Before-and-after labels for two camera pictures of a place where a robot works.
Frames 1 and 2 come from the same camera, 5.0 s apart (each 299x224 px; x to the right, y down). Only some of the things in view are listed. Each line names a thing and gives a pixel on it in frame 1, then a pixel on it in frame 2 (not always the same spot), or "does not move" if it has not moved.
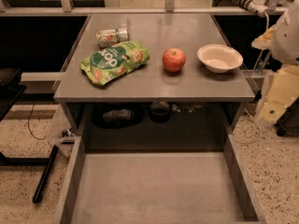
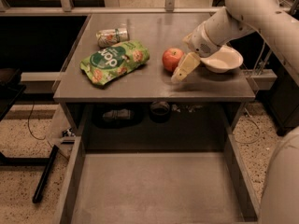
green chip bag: [109, 63] does not move
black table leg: [45, 175] does not move
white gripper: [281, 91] to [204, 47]
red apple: [174, 60] does not move
